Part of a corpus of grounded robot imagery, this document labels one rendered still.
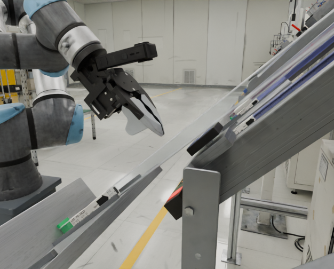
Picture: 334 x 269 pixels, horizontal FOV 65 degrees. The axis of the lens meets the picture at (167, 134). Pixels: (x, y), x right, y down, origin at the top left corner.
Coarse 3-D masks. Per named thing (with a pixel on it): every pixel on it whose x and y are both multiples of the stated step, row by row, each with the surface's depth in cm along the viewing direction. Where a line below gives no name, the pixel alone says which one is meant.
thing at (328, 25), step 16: (304, 32) 15; (320, 32) 15; (288, 48) 15; (304, 48) 15; (272, 64) 16; (288, 64) 16; (256, 80) 16; (272, 80) 16; (224, 96) 17; (240, 96) 17; (208, 112) 18; (224, 112) 18; (192, 128) 19; (208, 128) 18; (176, 144) 19; (144, 160) 21; (160, 160) 20; (128, 176) 22; (144, 176) 21; (112, 192) 23; (64, 224) 26
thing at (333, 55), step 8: (328, 56) 37; (320, 64) 37; (328, 64) 37; (312, 72) 38; (296, 80) 40; (304, 80) 39; (288, 88) 40; (296, 88) 39; (280, 96) 40; (272, 104) 41; (256, 112) 42; (264, 112) 42
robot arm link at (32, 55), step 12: (24, 36) 54; (24, 48) 53; (36, 48) 55; (48, 48) 53; (24, 60) 54; (36, 60) 56; (48, 60) 57; (60, 60) 57; (48, 72) 60; (60, 72) 61
